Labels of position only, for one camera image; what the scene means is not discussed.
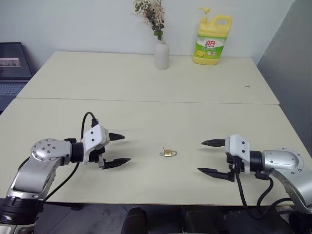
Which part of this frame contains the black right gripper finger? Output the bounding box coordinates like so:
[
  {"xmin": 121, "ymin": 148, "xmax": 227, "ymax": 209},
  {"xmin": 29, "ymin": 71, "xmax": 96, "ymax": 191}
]
[
  {"xmin": 197, "ymin": 167, "xmax": 233, "ymax": 182},
  {"xmin": 201, "ymin": 138, "xmax": 226, "ymax": 148}
]

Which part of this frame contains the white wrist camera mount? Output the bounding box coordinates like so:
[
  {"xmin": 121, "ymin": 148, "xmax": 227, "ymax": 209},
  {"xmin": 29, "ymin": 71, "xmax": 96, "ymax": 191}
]
[
  {"xmin": 224, "ymin": 134, "xmax": 252, "ymax": 176},
  {"xmin": 80, "ymin": 124, "xmax": 111, "ymax": 166}
]

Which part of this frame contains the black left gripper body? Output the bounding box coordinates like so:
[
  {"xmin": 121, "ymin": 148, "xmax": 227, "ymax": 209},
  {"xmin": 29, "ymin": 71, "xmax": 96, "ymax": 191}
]
[{"xmin": 85, "ymin": 145, "xmax": 106, "ymax": 169}]

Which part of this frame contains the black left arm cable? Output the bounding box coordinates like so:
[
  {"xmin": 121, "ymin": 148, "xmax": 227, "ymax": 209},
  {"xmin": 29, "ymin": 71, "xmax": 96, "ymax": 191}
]
[{"xmin": 42, "ymin": 111, "xmax": 99, "ymax": 202}]

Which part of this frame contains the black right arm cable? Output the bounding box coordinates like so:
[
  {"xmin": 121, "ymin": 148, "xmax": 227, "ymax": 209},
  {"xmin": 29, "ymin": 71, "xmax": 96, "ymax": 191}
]
[{"xmin": 234, "ymin": 170, "xmax": 294, "ymax": 220}]

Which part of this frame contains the white ceramic vase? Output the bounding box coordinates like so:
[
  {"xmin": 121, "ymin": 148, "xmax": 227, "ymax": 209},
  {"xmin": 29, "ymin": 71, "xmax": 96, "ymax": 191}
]
[{"xmin": 154, "ymin": 39, "xmax": 170, "ymax": 71}]

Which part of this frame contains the yellow detergent pump bottle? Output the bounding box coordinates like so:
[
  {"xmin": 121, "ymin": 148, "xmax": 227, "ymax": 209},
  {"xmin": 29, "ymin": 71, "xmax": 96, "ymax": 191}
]
[{"xmin": 192, "ymin": 6, "xmax": 233, "ymax": 66}]

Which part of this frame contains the dark open laptop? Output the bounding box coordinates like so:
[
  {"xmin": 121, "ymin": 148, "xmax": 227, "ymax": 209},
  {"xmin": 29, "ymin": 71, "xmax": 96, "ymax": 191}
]
[{"xmin": 0, "ymin": 41, "xmax": 34, "ymax": 116}]

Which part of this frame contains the dried flower bunch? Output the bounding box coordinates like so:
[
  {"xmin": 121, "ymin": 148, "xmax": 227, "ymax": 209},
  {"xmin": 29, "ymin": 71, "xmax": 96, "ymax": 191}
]
[{"xmin": 133, "ymin": 0, "xmax": 165, "ymax": 41}]

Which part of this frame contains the dark rounded shape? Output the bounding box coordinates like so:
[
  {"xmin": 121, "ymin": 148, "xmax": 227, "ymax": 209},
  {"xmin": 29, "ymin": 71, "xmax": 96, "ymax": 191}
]
[{"xmin": 122, "ymin": 206, "xmax": 148, "ymax": 234}]

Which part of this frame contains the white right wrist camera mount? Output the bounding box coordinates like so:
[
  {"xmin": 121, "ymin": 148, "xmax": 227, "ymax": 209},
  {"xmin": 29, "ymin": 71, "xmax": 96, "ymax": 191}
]
[{"xmin": 224, "ymin": 134, "xmax": 252, "ymax": 176}]

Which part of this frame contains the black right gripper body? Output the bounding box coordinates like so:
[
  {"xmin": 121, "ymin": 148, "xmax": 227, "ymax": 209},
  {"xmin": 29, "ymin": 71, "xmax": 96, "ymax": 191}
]
[{"xmin": 225, "ymin": 152, "xmax": 245, "ymax": 183}]

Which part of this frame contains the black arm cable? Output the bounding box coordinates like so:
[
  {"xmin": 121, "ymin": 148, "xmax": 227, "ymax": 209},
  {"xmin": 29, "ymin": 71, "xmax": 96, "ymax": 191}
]
[
  {"xmin": 234, "ymin": 170, "xmax": 294, "ymax": 220},
  {"xmin": 42, "ymin": 111, "xmax": 99, "ymax": 202}
]

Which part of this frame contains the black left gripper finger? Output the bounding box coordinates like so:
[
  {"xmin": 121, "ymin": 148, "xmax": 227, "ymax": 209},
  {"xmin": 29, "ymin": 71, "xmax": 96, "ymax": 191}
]
[
  {"xmin": 102, "ymin": 157, "xmax": 132, "ymax": 170},
  {"xmin": 108, "ymin": 133, "xmax": 126, "ymax": 142}
]

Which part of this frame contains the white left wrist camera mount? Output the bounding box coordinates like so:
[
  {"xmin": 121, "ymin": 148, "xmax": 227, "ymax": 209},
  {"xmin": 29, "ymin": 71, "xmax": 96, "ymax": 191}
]
[{"xmin": 80, "ymin": 124, "xmax": 111, "ymax": 166}]

